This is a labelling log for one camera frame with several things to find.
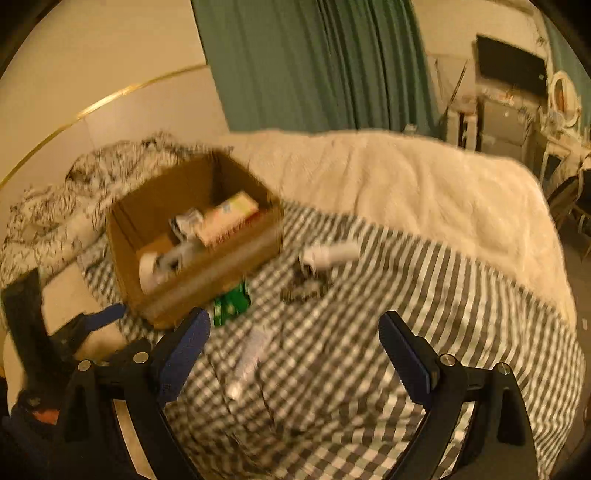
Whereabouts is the clear cotton swab jar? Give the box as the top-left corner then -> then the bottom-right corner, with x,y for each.
157,242 -> 205,283

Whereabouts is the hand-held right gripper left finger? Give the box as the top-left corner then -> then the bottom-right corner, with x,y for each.
62,308 -> 212,480

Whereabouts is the white oval mirror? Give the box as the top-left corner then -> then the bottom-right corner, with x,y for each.
547,69 -> 582,130

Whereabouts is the white tube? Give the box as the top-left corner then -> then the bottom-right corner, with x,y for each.
225,329 -> 273,402

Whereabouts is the white dressing table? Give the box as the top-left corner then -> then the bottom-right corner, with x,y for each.
531,115 -> 591,186

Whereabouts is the small green packet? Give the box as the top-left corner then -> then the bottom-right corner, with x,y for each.
211,282 -> 253,328

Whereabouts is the white handheld device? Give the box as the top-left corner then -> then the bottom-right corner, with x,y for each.
298,242 -> 361,274

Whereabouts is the brown cardboard box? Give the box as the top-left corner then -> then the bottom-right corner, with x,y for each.
105,150 -> 285,329

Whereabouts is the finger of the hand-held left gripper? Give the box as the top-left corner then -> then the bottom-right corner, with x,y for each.
48,303 -> 127,365
1,268 -> 58,398

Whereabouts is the small tan paper box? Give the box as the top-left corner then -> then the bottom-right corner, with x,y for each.
196,191 -> 260,248

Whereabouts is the chair with clothes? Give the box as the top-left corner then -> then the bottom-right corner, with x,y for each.
547,159 -> 591,251

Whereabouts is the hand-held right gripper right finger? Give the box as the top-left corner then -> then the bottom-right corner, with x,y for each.
378,310 -> 539,480

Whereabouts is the green curtain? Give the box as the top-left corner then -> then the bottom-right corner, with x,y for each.
547,14 -> 591,80
191,0 -> 440,133

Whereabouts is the cream quilted blanket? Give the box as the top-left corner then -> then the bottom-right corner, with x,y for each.
217,129 -> 578,325

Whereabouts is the dark patterned small item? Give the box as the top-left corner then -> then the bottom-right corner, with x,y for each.
281,272 -> 331,306

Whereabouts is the black television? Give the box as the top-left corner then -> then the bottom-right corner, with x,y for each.
475,33 -> 548,99

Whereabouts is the grey checkered blanket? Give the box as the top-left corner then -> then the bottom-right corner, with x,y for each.
76,203 -> 585,480

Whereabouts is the floral printed bedding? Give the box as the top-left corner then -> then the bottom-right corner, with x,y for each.
0,131 -> 232,292

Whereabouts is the grey cabinet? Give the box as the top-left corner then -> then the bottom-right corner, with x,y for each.
478,88 -> 533,156

